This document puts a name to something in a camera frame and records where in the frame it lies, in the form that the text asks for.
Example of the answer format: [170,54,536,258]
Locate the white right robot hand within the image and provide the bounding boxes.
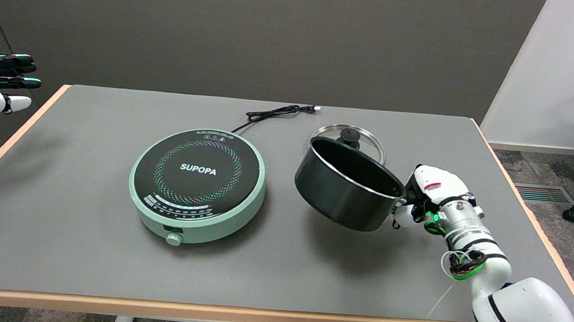
[391,163,479,234]

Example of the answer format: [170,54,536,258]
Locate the black soup pot with handle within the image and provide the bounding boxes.
[291,135,411,234]

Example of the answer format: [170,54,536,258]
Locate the glass lid with black knob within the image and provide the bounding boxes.
[308,122,388,165]

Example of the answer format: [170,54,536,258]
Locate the floor air vent grille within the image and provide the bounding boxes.
[512,182,574,206]

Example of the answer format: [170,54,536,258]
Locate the green round induction cooker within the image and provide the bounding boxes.
[124,123,270,253]

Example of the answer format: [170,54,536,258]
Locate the wrist cable bundle black green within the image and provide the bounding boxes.
[440,248,487,282]

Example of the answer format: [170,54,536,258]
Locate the black power cord with plug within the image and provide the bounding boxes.
[230,100,322,141]

